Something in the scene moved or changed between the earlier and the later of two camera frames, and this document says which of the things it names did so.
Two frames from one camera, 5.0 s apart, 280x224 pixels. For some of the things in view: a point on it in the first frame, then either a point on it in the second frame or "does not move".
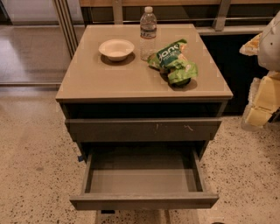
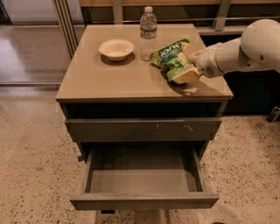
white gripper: x=270 y=48 to x=206 y=64
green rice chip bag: x=173 y=64 does not move
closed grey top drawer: x=140 y=129 does not move
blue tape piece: x=80 y=158 does not move
